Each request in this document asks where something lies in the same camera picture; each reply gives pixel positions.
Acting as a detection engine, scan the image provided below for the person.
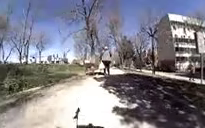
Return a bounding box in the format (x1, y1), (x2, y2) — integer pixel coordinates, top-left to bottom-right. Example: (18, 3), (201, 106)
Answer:
(100, 45), (113, 77)

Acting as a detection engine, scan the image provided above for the dark evergreen tree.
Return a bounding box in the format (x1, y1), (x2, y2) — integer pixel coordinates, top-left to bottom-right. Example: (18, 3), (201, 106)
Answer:
(118, 35), (135, 70)

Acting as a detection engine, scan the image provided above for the tall bare tree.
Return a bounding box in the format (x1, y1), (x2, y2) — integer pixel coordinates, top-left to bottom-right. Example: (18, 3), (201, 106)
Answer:
(61, 0), (106, 66)

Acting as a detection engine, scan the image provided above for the pale dirt path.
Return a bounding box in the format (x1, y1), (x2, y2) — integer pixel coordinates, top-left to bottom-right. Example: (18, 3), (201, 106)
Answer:
(0, 68), (205, 128)

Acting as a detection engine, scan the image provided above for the robot's own part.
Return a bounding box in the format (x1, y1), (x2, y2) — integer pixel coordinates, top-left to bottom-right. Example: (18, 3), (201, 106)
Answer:
(73, 107), (82, 128)

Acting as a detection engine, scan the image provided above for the pale pavement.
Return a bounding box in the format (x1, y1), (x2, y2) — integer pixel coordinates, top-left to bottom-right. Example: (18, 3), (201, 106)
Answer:
(123, 68), (205, 87)

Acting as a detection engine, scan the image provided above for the row of bare trees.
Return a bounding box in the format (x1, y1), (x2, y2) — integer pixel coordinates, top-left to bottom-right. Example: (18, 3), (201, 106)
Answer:
(0, 0), (71, 65)

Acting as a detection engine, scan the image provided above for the grass bank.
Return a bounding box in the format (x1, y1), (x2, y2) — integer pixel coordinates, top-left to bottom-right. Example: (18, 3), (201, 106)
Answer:
(0, 63), (88, 102)

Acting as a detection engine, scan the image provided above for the pale apartment building with balconies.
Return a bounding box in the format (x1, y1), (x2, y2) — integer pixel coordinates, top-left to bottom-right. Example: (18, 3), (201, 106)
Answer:
(156, 13), (205, 73)

